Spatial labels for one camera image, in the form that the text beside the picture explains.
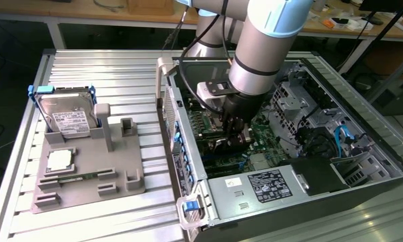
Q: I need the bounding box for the black slanted pole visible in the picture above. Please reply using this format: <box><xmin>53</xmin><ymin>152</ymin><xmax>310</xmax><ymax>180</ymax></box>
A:
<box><xmin>338</xmin><ymin>0</ymin><xmax>403</xmax><ymax>74</ymax></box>

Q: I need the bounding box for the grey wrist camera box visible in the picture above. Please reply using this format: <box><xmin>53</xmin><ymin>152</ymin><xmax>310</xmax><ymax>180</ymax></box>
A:
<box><xmin>195</xmin><ymin>81</ymin><xmax>231</xmax><ymax>110</ymax></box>

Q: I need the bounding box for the grey parts rack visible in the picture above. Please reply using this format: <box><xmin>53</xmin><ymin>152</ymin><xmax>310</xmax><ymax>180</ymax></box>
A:
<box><xmin>30</xmin><ymin>102</ymin><xmax>147</xmax><ymax>215</ymax></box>

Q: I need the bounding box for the white black device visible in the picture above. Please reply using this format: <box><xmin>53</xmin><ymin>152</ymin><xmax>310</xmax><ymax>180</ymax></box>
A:
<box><xmin>331</xmin><ymin>17</ymin><xmax>372</xmax><ymax>31</ymax></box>

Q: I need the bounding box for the hard disk blue carrier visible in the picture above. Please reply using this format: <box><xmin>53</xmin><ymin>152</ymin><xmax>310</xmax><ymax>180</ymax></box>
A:
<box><xmin>26</xmin><ymin>85</ymin><xmax>99</xmax><ymax>138</ymax></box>

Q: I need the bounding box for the grey power supply unit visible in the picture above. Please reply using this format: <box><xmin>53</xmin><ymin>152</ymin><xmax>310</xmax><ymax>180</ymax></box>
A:
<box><xmin>206</xmin><ymin>166</ymin><xmax>310</xmax><ymax>220</ymax></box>

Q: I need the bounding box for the thin cable metal connector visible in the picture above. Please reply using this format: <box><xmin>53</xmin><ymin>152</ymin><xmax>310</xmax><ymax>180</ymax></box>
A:
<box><xmin>162</xmin><ymin>6</ymin><xmax>189</xmax><ymax>50</ymax></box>

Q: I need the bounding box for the black power cable bundle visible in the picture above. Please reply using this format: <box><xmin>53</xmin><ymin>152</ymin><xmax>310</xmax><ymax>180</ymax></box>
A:
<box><xmin>296</xmin><ymin>99</ymin><xmax>339</xmax><ymax>158</ymax></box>

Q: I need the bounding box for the green motherboard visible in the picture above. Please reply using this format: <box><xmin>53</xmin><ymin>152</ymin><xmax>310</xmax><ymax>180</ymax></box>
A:
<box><xmin>186</xmin><ymin>94</ymin><xmax>290</xmax><ymax>178</ymax></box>

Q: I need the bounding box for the blue SATA wire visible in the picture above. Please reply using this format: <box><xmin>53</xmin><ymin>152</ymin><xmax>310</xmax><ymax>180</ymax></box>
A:
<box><xmin>334</xmin><ymin>125</ymin><xmax>355</xmax><ymax>158</ymax></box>

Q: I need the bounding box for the CPU socket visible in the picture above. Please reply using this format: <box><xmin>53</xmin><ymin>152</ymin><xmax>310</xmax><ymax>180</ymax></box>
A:
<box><xmin>206</xmin><ymin>113</ymin><xmax>225</xmax><ymax>132</ymax></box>

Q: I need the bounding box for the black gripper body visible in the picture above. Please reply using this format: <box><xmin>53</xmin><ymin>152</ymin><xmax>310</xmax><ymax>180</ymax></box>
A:
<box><xmin>221</xmin><ymin>92</ymin><xmax>266</xmax><ymax>125</ymax></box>

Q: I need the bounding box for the grey metal strut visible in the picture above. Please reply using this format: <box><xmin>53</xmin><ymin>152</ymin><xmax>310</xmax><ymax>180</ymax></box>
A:
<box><xmin>368</xmin><ymin>49</ymin><xmax>403</xmax><ymax>106</ymax></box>

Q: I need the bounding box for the silver CPU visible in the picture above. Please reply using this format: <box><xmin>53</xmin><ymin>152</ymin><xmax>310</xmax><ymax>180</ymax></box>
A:
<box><xmin>45</xmin><ymin>150</ymin><xmax>74</xmax><ymax>172</ymax></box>

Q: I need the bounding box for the silver chipset heatsink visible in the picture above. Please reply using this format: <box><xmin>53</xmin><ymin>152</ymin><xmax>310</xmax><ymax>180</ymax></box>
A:
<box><xmin>250</xmin><ymin>154</ymin><xmax>278</xmax><ymax>169</ymax></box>

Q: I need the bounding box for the green RAM stick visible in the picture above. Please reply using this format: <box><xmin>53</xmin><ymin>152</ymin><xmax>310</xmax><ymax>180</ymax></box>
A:
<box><xmin>58</xmin><ymin>172</ymin><xmax>101</xmax><ymax>183</ymax></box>

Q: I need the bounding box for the metal drive cage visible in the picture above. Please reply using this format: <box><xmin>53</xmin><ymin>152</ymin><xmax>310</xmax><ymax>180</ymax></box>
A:
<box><xmin>267</xmin><ymin>64</ymin><xmax>324</xmax><ymax>156</ymax></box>

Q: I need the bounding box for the black equipment box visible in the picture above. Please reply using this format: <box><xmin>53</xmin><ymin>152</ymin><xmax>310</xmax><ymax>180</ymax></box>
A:
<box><xmin>372</xmin><ymin>80</ymin><xmax>403</xmax><ymax>116</ymax></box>

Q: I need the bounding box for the black monitor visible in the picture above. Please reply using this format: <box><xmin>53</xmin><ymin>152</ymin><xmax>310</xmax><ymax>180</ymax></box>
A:
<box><xmin>358</xmin><ymin>0</ymin><xmax>403</xmax><ymax>13</ymax></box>

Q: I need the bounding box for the black computer mouse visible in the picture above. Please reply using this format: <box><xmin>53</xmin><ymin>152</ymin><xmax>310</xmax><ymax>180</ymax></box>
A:
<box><xmin>364</xmin><ymin>16</ymin><xmax>384</xmax><ymax>26</ymax></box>

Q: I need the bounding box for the black short expansion slot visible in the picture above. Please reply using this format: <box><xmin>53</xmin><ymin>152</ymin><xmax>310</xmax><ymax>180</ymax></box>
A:
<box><xmin>206</xmin><ymin>162</ymin><xmax>245</xmax><ymax>177</ymax></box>

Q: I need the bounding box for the open black PC case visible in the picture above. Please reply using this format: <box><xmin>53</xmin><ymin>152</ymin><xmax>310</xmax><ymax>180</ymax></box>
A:
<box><xmin>157</xmin><ymin>56</ymin><xmax>403</xmax><ymax>242</ymax></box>

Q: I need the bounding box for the grey coiled cable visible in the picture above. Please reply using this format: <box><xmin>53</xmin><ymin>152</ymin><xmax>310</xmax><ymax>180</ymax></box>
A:
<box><xmin>93</xmin><ymin>0</ymin><xmax>125</xmax><ymax>13</ymax></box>

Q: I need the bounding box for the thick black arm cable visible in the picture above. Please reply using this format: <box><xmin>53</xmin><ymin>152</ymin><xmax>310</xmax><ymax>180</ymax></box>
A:
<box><xmin>178</xmin><ymin>0</ymin><xmax>231</xmax><ymax>114</ymax></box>

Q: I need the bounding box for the brown wooden box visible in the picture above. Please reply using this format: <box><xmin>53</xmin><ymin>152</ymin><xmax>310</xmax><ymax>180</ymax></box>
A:
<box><xmin>126</xmin><ymin>0</ymin><xmax>174</xmax><ymax>16</ymax></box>

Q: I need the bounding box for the wooden desk white frame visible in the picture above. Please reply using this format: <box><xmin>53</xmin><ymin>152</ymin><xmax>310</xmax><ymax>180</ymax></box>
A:
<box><xmin>0</xmin><ymin>0</ymin><xmax>403</xmax><ymax>74</ymax></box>

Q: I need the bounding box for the perforated metal bracket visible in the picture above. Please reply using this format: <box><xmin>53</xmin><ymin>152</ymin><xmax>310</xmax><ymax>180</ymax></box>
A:
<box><xmin>331</xmin><ymin>151</ymin><xmax>388</xmax><ymax>188</ymax></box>

